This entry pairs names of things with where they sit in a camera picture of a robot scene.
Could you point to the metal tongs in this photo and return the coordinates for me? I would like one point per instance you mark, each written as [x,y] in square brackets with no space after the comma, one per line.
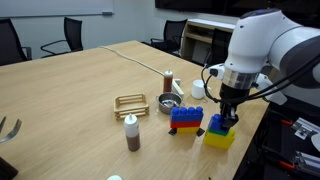
[13,131]

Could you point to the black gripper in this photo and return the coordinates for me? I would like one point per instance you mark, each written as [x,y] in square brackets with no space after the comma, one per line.
[233,98]

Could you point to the red building block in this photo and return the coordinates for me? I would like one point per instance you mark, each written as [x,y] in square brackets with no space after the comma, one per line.
[185,124]

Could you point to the whiteboard eraser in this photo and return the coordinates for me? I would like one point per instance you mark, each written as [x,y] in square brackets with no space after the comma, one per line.
[107,13]

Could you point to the thin yellow building block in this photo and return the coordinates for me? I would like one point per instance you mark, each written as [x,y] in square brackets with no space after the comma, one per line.
[187,130]

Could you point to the brown sauce bottle white cap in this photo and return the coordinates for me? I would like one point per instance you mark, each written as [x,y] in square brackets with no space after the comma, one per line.
[168,83]
[132,133]

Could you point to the dark sauce bottle white cap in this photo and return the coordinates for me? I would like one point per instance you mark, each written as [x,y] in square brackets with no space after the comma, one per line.
[115,178]

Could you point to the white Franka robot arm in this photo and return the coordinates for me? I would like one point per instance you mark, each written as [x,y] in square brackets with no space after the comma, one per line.
[260,40]

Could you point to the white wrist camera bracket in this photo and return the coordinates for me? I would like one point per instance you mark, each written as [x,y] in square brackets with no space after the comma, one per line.
[271,93]

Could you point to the small blue building block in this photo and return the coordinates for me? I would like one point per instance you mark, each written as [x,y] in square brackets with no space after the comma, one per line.
[216,122]

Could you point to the black office chair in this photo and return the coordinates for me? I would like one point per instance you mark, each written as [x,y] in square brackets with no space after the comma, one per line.
[10,40]
[73,33]
[173,33]

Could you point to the long blue building block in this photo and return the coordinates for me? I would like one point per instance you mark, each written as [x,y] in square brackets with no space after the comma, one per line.
[186,116]

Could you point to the black robot stand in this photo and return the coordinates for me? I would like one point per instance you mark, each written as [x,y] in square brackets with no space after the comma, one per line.
[263,150]

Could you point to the metal bowl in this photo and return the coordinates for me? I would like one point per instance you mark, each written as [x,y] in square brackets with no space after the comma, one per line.
[168,104]

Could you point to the large yellow building block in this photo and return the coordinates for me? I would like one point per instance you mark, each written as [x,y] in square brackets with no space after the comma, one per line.
[218,141]

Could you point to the wall whiteboard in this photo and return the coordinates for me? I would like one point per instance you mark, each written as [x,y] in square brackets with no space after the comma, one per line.
[50,7]

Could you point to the black clip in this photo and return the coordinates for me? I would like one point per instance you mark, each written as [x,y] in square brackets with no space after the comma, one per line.
[172,132]
[200,132]

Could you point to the green building block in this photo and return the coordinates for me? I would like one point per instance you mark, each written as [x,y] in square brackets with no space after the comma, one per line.
[216,132]

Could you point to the black wall screen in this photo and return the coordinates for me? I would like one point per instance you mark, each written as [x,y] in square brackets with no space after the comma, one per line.
[200,6]

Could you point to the silver aluminium rail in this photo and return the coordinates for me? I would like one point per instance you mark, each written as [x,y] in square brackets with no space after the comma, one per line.
[308,162]

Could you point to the small wooden crate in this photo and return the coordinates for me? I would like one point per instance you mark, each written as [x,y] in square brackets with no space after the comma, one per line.
[131,114]

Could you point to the white mug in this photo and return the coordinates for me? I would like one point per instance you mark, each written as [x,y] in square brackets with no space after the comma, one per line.
[198,90]

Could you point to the black organizer box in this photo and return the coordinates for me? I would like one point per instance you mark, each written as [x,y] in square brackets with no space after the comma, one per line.
[6,171]

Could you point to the wooden shelf cabinet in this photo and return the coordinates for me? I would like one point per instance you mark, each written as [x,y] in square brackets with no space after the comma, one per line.
[196,30]

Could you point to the silver aluminium bracket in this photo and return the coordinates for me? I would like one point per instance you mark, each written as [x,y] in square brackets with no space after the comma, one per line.
[305,128]

